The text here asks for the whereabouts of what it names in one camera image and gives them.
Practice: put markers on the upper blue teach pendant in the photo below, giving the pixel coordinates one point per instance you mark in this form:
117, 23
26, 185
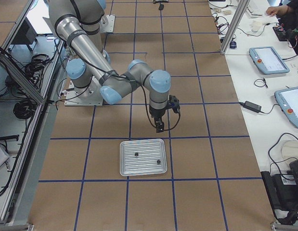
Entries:
268, 61

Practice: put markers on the black device on desk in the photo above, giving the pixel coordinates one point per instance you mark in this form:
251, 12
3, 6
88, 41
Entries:
282, 190

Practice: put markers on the blue teach pendant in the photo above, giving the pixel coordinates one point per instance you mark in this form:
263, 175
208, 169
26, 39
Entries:
288, 101
268, 61

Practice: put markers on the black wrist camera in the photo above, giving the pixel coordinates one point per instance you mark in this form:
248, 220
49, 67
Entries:
174, 104

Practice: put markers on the ribbed metal tray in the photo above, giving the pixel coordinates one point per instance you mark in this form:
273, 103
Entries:
150, 150

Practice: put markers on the person hand at desk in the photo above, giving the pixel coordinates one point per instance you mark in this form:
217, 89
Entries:
277, 10

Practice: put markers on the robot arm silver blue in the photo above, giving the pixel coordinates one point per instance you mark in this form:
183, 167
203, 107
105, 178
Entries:
77, 22

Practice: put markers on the black power adapter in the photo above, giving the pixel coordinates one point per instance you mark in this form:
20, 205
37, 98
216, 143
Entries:
252, 106

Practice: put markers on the aluminium frame post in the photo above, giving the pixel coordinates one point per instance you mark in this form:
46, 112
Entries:
241, 8

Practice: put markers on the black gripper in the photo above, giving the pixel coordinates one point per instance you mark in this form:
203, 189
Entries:
156, 113

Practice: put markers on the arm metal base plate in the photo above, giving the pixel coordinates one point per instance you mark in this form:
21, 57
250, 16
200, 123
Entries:
84, 95

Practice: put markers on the lower blue teach pendant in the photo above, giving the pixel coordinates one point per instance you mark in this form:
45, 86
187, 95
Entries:
288, 101

